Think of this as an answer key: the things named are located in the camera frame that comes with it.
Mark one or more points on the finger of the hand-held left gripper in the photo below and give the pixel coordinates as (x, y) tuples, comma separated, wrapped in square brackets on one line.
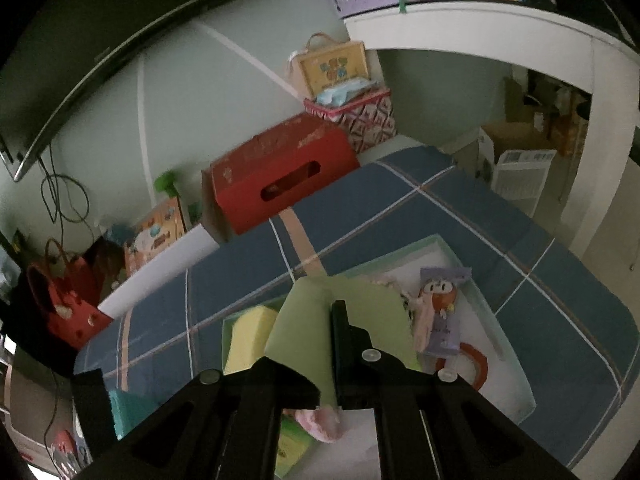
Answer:
[(92, 405)]

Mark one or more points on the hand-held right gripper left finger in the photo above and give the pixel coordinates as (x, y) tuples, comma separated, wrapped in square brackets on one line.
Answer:
[(290, 390)]

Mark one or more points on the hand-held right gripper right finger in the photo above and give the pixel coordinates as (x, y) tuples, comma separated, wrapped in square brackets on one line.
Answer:
[(340, 350)]

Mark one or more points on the teal wet wipes pack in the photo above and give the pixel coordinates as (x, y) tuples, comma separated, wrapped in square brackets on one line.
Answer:
[(127, 410)]

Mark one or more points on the pink white zigzag cloth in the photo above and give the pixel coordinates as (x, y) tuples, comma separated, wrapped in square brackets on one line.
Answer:
[(320, 425)]

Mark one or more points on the light green cloth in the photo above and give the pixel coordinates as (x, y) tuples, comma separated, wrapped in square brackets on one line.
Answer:
[(300, 320)]

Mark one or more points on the small green yellow box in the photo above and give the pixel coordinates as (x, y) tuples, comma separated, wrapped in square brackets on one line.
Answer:
[(290, 450)]

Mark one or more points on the yellow sponge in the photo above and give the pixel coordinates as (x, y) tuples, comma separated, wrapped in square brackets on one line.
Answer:
[(247, 340)]

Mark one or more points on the pale green box tray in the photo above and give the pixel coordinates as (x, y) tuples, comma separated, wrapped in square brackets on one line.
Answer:
[(360, 452)]

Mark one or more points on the purple snack packet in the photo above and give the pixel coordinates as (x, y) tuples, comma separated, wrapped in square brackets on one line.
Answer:
[(445, 335)]

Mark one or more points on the red tape roll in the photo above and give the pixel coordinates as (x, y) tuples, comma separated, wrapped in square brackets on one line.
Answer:
[(477, 360)]

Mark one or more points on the red felt tote bag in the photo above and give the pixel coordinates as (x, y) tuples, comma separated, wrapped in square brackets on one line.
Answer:
[(70, 310)]

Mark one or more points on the dark brown bag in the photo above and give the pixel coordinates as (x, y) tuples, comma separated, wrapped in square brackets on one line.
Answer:
[(107, 260)]

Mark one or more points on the white foam board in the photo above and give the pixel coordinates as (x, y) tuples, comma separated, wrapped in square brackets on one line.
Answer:
[(165, 270)]

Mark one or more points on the teal pump bottle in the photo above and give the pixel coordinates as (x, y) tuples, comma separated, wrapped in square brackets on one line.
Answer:
[(120, 232)]

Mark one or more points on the orange toy box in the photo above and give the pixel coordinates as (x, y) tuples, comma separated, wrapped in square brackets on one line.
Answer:
[(155, 235)]

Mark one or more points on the red cardboard box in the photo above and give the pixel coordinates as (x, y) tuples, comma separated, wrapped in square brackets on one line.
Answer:
[(280, 160)]

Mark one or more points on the red patterned basket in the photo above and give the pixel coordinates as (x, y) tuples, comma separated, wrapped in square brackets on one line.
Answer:
[(365, 120)]

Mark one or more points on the green plastic toy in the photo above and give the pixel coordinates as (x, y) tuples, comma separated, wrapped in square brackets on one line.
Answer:
[(166, 182)]

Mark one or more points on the white corrugated box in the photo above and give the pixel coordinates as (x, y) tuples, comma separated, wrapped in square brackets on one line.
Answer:
[(520, 185)]

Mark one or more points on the light blue packet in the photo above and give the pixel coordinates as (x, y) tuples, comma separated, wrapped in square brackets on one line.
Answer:
[(345, 92)]

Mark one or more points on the brown cardboard box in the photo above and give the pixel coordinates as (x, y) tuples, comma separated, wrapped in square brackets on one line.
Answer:
[(515, 135)]

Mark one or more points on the beige printed bag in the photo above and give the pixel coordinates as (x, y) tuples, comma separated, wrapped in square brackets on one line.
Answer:
[(330, 70)]

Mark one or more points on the white desk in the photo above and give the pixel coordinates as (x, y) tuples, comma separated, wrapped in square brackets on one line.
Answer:
[(475, 25)]

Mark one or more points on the black flat screen television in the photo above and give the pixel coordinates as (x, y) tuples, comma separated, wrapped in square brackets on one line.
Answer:
[(100, 35)]

